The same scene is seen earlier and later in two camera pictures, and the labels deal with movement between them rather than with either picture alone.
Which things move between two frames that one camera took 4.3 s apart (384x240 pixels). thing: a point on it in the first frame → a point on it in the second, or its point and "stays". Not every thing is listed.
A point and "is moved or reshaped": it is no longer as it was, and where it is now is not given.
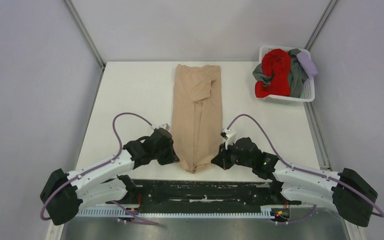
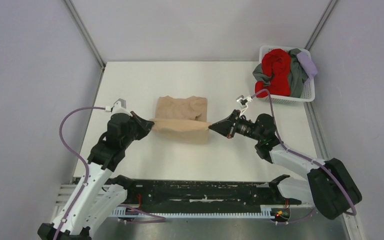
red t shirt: [276, 62] stays
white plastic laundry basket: [309, 93] stays
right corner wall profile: [322, 22] stays
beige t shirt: [197, 124] is moved or reshaped
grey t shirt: [297, 79] stays
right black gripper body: [230, 157] → [245, 127]
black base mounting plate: [199, 195] stays
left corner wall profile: [87, 39] stays
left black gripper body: [165, 156] → [133, 135]
